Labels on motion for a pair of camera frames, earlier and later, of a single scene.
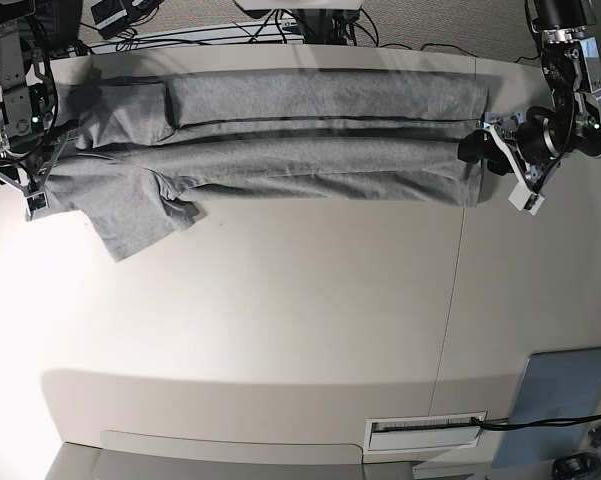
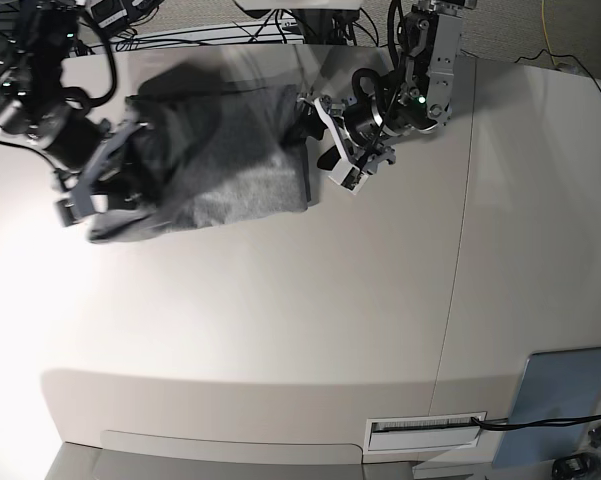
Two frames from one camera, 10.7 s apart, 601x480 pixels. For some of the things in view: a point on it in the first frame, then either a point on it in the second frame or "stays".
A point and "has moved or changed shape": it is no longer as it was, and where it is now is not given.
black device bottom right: x=577 y=466 stays
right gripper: x=532 y=144 to x=310 y=123
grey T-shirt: x=146 y=145 has moved or changed shape
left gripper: x=32 y=167 to x=79 y=155
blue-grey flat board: x=556 y=384 stays
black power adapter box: x=110 y=17 stays
